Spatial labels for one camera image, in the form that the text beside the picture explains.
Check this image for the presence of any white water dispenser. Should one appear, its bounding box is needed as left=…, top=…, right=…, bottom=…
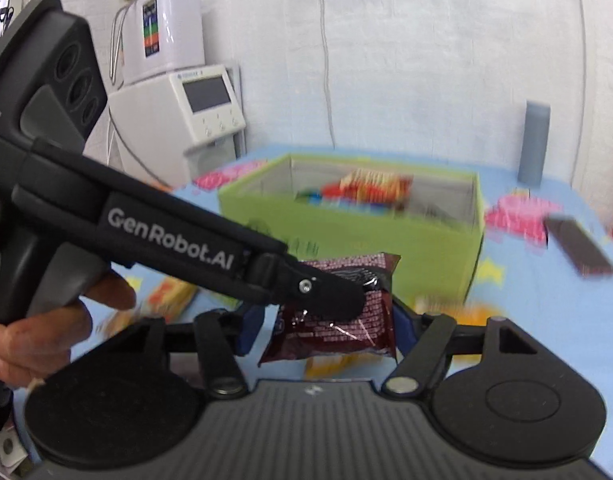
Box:
left=102, top=62, right=247, bottom=188

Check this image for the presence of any white water purifier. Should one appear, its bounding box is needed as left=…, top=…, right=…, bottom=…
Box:
left=122, top=0, right=206, bottom=86

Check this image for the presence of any blue cartoon tablecloth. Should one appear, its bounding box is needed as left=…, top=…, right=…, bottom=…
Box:
left=80, top=143, right=613, bottom=478

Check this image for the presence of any grey cylindrical bottle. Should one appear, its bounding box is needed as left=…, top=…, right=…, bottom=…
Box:
left=517, top=101, right=551, bottom=188

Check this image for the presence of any orange red snack packet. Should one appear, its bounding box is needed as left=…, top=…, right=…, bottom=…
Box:
left=97, top=276, right=200, bottom=339

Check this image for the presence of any green cardboard box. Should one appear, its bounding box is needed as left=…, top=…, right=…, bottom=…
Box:
left=218, top=153, right=485, bottom=304

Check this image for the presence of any person's left hand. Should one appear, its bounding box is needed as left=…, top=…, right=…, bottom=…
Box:
left=0, top=270, right=136, bottom=388

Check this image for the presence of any dark red snack packet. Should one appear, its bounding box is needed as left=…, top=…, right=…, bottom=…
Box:
left=260, top=252, right=401, bottom=364

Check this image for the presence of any orange noodle snack packet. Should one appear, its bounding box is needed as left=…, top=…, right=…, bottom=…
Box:
left=321, top=169, right=413, bottom=210

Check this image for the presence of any dark smartphone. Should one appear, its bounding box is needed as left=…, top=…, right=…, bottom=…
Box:
left=543, top=216, right=613, bottom=278

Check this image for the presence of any yellow topped clear packet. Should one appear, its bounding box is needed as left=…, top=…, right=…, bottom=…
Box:
left=304, top=353, right=383, bottom=380

